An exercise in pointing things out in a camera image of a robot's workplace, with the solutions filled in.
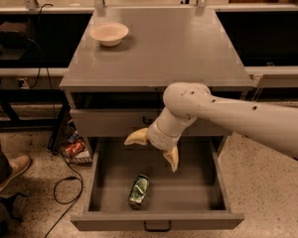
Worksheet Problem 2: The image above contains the black box on shelf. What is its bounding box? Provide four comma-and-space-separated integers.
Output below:
0, 22, 29, 49

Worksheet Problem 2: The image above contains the orange snack bag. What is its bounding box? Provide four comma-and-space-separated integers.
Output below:
66, 140, 85, 157

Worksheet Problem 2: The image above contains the tan shoe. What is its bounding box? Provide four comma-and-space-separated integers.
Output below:
0, 155, 32, 192

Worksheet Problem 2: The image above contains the black top drawer handle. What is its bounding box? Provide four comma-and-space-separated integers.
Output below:
142, 116, 155, 125

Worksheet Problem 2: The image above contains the open grey middle drawer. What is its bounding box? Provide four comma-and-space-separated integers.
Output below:
71, 137, 244, 231

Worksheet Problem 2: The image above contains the white bowl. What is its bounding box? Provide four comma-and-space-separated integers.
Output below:
89, 22, 129, 47

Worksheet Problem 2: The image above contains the black drawer handle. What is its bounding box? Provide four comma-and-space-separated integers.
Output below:
142, 116, 155, 125
143, 221, 172, 232

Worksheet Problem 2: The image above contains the crushed green can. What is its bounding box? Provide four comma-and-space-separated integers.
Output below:
128, 175, 150, 210

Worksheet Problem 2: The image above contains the closed grey top drawer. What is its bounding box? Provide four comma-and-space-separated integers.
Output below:
70, 109, 231, 137

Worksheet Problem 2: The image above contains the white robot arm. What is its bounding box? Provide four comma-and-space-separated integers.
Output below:
125, 82, 298, 171

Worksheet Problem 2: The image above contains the black office chair base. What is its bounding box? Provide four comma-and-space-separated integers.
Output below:
0, 192, 28, 238

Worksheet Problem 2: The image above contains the black middle drawer handle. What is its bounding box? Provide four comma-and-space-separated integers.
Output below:
143, 221, 172, 232

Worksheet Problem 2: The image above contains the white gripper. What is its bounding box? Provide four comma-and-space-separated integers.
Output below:
124, 123, 180, 173

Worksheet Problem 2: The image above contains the black floor cable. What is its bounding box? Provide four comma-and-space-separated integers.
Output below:
44, 149, 84, 238

